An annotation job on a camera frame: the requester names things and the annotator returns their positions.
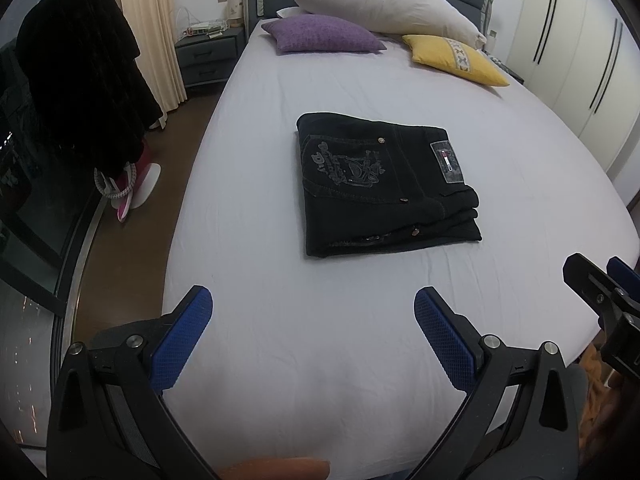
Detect pink white fan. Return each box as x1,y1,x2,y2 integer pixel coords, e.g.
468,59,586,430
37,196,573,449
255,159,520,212
93,141,162,223

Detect small white pillow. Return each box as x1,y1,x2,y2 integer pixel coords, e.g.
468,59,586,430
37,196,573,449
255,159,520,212
276,6,306,18

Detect black denim pants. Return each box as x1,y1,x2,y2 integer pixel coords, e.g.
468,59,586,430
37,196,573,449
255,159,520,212
296,113,482,258

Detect dark grey nightstand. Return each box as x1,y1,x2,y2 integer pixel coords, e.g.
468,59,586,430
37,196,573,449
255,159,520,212
175,26,246,91

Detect purple cushion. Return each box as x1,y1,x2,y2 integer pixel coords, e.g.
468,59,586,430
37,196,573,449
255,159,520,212
262,14,386,53

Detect beige curtain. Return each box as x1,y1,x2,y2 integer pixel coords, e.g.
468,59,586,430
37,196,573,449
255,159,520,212
120,0,186,113

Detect yellow cushion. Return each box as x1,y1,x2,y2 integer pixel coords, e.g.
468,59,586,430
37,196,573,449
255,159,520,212
402,35,510,88

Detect left hand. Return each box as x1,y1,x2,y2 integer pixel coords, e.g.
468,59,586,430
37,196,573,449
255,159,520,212
217,457,331,480

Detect black hanging garment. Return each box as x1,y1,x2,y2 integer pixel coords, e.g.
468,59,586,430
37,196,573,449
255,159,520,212
1,0,163,178

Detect white wardrobe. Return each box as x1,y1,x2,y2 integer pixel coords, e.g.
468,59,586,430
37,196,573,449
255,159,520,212
506,0,639,170

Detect white bed mattress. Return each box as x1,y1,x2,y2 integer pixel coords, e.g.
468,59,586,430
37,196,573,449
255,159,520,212
164,27,639,479

